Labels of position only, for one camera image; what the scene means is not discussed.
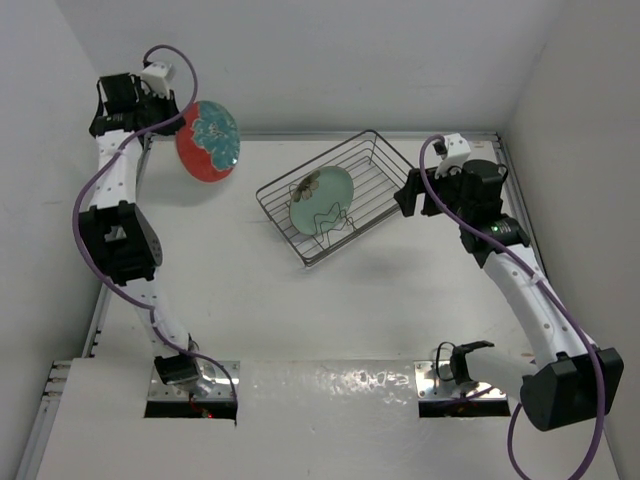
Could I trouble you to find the metal base plate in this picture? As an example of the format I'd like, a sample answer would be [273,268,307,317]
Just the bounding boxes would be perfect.
[414,359,507,402]
[146,359,232,402]

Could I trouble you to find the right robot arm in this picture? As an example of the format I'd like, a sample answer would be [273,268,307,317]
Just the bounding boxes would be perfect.
[394,160,624,431]

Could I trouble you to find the green flower plate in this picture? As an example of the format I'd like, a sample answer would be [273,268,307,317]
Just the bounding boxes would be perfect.
[289,166,355,236]

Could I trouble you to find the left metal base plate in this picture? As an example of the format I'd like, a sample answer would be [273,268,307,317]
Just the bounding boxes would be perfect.
[146,359,232,402]

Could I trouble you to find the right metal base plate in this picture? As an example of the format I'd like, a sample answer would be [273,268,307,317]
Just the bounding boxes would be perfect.
[414,359,507,402]

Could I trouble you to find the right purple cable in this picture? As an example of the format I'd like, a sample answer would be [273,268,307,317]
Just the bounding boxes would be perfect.
[419,133,605,480]

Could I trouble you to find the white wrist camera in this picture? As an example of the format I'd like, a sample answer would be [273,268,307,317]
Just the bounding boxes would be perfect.
[434,133,471,178]
[139,61,175,99]

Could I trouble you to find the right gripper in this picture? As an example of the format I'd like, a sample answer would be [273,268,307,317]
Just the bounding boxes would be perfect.
[394,159,471,223]

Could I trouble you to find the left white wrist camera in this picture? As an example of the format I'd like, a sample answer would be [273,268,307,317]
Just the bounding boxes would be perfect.
[139,61,175,99]

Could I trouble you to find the red and teal plate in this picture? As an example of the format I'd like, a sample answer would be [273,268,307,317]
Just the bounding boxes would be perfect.
[175,100,241,183]

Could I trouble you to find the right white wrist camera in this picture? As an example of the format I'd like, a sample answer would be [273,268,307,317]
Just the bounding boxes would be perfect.
[434,133,471,178]

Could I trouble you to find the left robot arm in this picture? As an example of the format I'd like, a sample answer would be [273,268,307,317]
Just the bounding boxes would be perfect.
[74,73,201,388]

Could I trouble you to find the grey wire dish rack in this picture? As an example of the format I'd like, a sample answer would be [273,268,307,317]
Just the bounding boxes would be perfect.
[256,130,412,267]

